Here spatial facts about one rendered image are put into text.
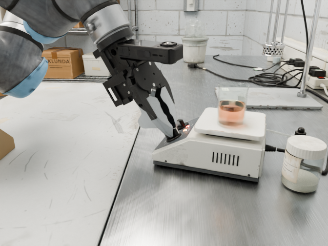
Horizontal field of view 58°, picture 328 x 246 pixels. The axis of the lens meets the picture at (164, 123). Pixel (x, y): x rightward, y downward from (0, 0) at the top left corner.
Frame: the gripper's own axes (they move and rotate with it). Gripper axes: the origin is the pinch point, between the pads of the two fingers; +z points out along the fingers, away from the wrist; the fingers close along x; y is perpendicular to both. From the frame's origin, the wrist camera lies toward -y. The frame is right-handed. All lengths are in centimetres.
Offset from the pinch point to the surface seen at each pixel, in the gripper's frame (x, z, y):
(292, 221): 7.6, 16.7, -17.4
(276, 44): -51, 0, -8
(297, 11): -128, -2, -2
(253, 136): -0.3, 5.9, -13.8
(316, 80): -71, 19, -10
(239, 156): 1.0, 8.1, -10.5
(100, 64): -151, -38, 165
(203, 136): 0.6, 3.0, -5.7
